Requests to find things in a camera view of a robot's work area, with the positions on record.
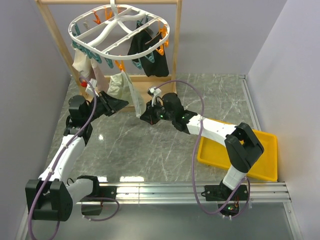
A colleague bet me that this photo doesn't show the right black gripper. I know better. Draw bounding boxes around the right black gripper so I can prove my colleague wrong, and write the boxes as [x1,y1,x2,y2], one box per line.
[140,99,175,126]

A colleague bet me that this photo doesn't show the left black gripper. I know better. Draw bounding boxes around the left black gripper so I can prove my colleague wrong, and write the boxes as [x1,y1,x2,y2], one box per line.
[84,90,129,123]

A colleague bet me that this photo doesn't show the pale green white underwear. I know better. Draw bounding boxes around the pale green white underwear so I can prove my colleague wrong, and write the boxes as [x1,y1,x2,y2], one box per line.
[107,70,146,118]

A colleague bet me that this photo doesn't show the orange front clip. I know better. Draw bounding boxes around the orange front clip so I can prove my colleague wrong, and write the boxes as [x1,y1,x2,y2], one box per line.
[114,60,126,72]

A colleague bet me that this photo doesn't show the orange clip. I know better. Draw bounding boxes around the orange clip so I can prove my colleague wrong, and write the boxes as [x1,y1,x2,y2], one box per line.
[114,60,126,72]
[155,40,169,56]

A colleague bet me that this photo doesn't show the white round clip hanger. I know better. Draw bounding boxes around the white round clip hanger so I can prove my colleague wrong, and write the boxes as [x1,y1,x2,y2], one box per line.
[68,1,171,63]

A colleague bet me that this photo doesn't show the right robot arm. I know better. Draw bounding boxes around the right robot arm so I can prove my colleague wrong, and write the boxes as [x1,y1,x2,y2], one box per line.
[139,93,265,200]

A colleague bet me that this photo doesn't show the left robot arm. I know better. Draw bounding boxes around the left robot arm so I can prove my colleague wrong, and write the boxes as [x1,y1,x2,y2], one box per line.
[25,91,129,222]

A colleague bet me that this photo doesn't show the teal clip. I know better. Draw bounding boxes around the teal clip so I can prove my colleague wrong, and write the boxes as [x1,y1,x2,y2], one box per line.
[104,57,114,69]
[131,59,143,70]

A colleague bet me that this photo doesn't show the beige pink underwear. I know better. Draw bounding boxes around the beige pink underwear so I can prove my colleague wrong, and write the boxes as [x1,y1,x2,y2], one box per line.
[72,49,109,92]

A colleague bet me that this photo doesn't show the black striped underwear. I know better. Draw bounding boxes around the black striped underwear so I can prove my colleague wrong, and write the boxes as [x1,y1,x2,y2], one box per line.
[127,28,169,77]

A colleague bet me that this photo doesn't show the orange right clip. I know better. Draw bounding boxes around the orange right clip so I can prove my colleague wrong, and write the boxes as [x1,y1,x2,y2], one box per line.
[155,40,169,56]

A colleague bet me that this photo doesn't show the yellow plastic tray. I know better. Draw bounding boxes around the yellow plastic tray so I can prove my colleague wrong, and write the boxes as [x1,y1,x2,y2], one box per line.
[197,118,278,182]

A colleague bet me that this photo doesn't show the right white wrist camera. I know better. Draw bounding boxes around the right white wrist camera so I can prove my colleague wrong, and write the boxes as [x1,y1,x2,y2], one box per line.
[147,86,162,107]

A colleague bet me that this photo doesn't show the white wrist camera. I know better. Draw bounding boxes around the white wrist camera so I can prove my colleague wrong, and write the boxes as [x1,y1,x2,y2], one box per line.
[147,86,162,107]
[79,76,99,97]

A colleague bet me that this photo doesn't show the wooden hanger rack frame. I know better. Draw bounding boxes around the wooden hanger rack frame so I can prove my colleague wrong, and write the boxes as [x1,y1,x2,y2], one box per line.
[35,0,182,102]

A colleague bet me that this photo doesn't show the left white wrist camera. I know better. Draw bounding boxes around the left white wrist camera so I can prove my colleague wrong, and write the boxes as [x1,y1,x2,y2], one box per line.
[79,76,99,97]

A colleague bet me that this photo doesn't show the aluminium mounting rail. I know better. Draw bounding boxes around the aluminium mounting rail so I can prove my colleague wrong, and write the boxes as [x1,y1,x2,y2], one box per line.
[100,182,292,204]

